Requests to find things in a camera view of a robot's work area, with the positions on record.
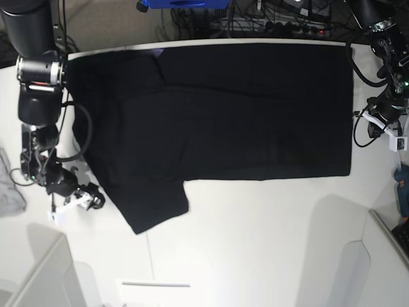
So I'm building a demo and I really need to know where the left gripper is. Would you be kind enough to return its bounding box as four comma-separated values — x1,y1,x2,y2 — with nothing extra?
353,97,408,138

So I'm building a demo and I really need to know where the black power strip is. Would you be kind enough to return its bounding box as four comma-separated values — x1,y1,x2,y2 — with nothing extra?
263,20,326,35

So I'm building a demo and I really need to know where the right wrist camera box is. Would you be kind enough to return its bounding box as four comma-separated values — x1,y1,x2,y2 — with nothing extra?
47,211,66,226

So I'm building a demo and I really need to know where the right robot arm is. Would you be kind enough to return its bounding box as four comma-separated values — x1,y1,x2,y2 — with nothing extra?
1,1,105,210

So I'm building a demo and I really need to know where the grey cloth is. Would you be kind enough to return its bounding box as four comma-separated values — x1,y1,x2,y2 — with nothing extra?
0,148,26,217

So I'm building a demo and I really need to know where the black keyboard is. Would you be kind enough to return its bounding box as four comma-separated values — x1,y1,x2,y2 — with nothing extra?
392,221,409,256

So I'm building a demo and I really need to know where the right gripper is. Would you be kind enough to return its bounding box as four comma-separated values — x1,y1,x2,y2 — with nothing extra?
45,166,105,210

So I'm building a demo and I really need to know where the black T-shirt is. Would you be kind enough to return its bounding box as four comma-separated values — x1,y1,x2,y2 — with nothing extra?
67,43,353,234

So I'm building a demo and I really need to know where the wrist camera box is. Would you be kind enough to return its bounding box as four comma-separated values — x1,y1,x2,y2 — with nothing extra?
47,211,66,226
389,136,408,152

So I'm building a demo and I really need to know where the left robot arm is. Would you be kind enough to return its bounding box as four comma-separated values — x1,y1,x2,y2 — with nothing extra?
346,1,408,125

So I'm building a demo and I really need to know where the blue box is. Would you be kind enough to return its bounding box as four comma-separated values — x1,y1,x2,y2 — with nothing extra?
141,0,230,10

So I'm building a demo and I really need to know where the blue glue gun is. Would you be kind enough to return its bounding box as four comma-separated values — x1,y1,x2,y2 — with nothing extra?
394,164,409,219

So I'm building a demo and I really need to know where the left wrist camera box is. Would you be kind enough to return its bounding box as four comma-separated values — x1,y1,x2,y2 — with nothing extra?
389,136,408,152

